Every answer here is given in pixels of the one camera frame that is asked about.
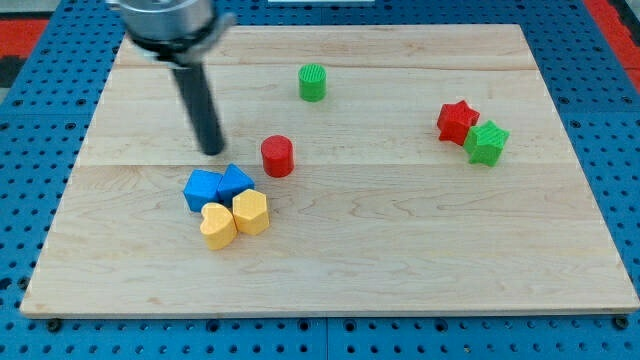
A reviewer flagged light wooden board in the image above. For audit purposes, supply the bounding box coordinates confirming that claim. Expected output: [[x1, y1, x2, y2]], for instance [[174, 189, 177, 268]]
[[21, 24, 639, 319]]

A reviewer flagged black pusher rod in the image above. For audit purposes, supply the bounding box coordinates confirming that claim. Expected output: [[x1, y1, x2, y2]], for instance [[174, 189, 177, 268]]
[[172, 64, 225, 156]]

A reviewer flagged red cylinder block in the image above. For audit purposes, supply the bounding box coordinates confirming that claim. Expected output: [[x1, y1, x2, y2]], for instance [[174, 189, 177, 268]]
[[260, 135, 295, 178]]

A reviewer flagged yellow hexagon block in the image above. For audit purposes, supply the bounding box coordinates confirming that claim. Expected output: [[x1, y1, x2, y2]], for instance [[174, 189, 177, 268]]
[[232, 189, 270, 235]]

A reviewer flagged green star block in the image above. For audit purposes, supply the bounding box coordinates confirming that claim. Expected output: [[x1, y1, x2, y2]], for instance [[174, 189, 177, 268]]
[[463, 120, 510, 167]]

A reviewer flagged red star block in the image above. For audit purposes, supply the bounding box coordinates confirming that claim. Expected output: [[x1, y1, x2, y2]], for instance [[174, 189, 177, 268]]
[[436, 100, 480, 146]]

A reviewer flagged blue cube block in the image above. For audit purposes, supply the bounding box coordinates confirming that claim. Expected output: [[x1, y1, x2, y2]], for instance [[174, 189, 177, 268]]
[[183, 169, 222, 212]]

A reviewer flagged blue triangle block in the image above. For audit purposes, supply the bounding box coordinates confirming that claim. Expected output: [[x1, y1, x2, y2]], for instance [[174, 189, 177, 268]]
[[217, 163, 255, 207]]

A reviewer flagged yellow heart block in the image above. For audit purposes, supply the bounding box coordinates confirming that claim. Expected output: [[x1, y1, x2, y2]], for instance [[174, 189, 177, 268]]
[[200, 203, 238, 250]]

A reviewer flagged green cylinder block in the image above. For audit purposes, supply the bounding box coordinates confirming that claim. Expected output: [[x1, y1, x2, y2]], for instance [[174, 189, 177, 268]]
[[298, 63, 326, 102]]

